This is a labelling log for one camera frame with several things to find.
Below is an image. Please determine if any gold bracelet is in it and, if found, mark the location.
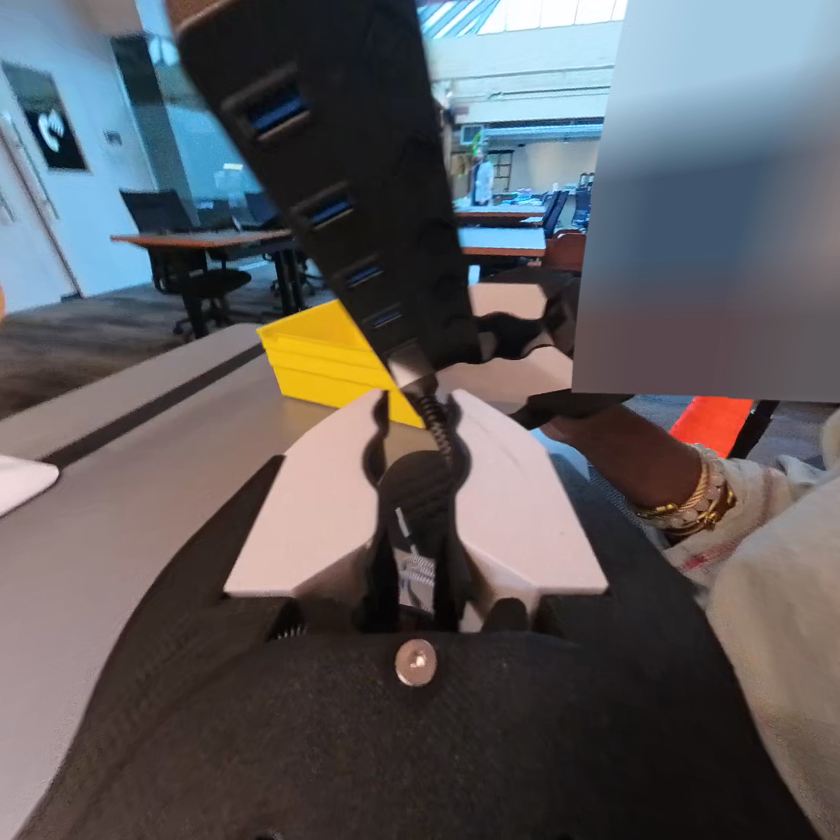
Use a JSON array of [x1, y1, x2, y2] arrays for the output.
[[630, 453, 718, 524]]

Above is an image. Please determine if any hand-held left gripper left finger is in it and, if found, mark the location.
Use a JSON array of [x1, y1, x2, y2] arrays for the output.
[[223, 387, 387, 599]]

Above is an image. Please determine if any red object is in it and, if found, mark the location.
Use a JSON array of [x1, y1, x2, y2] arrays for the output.
[[668, 395, 756, 459]]

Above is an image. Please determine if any black office chair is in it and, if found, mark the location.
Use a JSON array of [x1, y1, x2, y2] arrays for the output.
[[120, 189, 253, 340]]

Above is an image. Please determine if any orange-edged desk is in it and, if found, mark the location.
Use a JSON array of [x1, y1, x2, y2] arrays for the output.
[[457, 226, 547, 260], [110, 226, 309, 329]]

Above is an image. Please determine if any white bead bracelet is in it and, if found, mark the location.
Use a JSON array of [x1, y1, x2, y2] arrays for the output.
[[646, 482, 738, 541]]

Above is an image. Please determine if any black usb hub with switches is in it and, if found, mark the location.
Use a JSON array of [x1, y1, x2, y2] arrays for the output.
[[176, 0, 484, 395]]

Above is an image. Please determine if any black hub cable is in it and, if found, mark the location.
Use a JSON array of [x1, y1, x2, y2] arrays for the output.
[[377, 377, 463, 618]]

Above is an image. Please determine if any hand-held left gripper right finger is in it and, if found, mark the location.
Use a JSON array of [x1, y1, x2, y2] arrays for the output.
[[451, 390, 609, 598]]

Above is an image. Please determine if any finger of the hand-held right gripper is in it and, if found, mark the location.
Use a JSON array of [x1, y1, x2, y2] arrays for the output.
[[434, 348, 576, 408], [469, 282, 552, 322]]

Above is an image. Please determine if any black wall poster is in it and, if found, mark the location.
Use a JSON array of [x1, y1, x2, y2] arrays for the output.
[[2, 61, 89, 173]]

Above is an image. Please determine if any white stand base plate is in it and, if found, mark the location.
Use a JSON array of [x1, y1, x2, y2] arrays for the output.
[[0, 456, 60, 517]]

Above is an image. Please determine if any yellow plastic bin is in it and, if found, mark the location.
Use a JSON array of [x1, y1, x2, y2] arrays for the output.
[[256, 298, 429, 430]]

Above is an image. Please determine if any person's right hand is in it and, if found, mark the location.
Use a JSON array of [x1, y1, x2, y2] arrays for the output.
[[541, 402, 707, 521]]

